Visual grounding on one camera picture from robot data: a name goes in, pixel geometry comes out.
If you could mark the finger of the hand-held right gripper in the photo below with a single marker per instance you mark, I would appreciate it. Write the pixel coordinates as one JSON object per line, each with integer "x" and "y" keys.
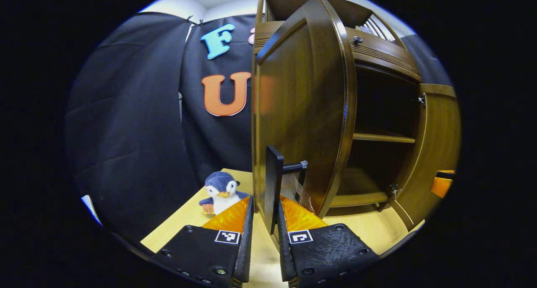
{"x": 441, "y": 187}

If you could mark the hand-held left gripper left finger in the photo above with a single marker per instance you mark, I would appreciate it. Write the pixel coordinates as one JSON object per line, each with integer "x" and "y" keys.
{"x": 209, "y": 254}

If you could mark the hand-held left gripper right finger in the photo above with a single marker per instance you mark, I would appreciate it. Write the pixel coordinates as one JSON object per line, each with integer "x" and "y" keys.
{"x": 323, "y": 254}

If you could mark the wooden shoe cabinet door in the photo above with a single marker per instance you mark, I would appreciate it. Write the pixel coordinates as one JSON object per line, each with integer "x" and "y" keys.
{"x": 436, "y": 132}
{"x": 302, "y": 103}

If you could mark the wooden double-door shoe cabinet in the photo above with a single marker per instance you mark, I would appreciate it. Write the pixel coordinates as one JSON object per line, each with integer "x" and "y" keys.
{"x": 377, "y": 137}

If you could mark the penguin plush toy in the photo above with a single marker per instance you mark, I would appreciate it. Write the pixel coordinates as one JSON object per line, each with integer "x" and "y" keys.
{"x": 222, "y": 191}

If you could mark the black backdrop cloth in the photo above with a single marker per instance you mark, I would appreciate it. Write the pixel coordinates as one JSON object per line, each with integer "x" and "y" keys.
{"x": 126, "y": 124}

